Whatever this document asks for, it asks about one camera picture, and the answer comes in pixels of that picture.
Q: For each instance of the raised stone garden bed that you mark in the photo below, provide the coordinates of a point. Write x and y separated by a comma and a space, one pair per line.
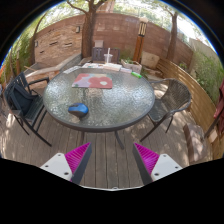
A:
56, 68

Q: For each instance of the white wall utility box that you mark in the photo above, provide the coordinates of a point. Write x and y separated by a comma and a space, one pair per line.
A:
99, 43

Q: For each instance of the blue computer mouse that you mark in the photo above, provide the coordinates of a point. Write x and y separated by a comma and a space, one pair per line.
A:
78, 109

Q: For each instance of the colourful sticker sheet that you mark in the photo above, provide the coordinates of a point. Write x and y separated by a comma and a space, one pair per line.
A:
92, 65

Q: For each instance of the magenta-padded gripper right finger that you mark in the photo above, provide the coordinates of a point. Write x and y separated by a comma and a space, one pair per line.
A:
163, 165

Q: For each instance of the brown wicker chair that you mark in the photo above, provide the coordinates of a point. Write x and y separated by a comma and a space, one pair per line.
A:
173, 96

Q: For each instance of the red floral mouse pad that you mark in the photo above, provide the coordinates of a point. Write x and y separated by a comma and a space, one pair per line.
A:
93, 81

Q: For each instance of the thick forked tree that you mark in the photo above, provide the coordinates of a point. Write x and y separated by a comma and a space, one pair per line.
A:
88, 33

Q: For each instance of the clear plastic cup with straw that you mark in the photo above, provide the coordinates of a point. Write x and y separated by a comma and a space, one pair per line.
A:
108, 58

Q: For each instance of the dark wooden slatted chair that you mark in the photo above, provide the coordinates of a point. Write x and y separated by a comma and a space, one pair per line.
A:
98, 55

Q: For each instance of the white planter box with plants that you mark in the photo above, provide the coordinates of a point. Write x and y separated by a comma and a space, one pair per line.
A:
133, 66

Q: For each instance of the low concrete block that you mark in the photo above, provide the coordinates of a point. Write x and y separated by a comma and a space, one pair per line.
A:
85, 61

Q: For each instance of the beige stone slab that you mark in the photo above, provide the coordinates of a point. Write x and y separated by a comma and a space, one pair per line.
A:
150, 60

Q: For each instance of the black slatted chair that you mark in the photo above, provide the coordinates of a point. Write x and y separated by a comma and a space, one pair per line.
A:
25, 106

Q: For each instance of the green marker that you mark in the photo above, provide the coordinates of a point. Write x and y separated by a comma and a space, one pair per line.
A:
136, 75

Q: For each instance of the white licence plate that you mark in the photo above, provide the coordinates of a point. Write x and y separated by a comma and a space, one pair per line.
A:
71, 69

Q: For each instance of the slim dark tree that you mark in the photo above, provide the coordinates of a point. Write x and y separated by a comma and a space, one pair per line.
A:
173, 36

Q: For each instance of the small white blue book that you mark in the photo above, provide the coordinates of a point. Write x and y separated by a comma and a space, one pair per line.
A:
126, 70

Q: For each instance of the black wall lamp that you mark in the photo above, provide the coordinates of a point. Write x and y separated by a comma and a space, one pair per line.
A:
77, 29
36, 43

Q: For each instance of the white open book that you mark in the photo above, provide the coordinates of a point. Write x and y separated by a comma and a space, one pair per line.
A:
112, 67

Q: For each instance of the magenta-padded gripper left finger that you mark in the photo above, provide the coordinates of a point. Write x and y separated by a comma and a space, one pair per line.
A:
60, 165

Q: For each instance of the curved wooden slat fence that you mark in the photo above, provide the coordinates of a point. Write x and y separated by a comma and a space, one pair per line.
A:
196, 96

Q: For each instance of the wooden garden lamp post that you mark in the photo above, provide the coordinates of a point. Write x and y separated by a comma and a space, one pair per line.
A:
140, 40

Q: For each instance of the leaning thin tree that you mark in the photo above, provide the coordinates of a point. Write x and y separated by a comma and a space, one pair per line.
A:
33, 43

